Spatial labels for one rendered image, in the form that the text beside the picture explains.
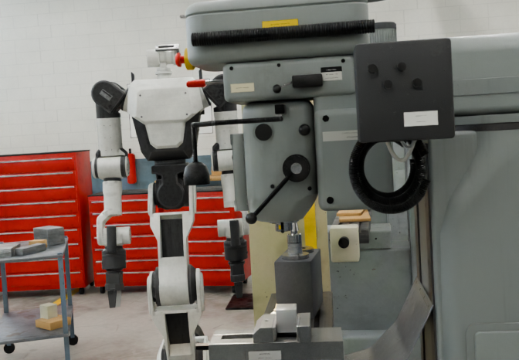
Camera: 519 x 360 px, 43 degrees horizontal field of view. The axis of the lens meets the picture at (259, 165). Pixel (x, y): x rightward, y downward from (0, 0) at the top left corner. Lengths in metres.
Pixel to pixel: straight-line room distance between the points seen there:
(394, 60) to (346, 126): 0.30
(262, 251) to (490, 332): 2.07
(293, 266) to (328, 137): 0.60
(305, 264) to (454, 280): 0.62
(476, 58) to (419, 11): 9.31
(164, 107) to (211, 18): 0.79
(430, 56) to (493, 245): 0.50
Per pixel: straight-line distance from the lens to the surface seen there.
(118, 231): 2.53
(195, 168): 1.79
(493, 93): 1.73
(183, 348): 2.61
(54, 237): 4.97
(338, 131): 1.68
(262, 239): 3.59
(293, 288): 2.17
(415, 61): 1.44
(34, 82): 11.92
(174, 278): 2.43
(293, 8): 1.70
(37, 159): 7.00
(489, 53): 1.74
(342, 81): 1.68
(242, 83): 1.70
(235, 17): 1.71
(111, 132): 2.55
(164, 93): 2.45
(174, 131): 2.45
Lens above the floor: 1.56
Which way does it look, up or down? 3 degrees down
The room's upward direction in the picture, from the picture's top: 3 degrees counter-clockwise
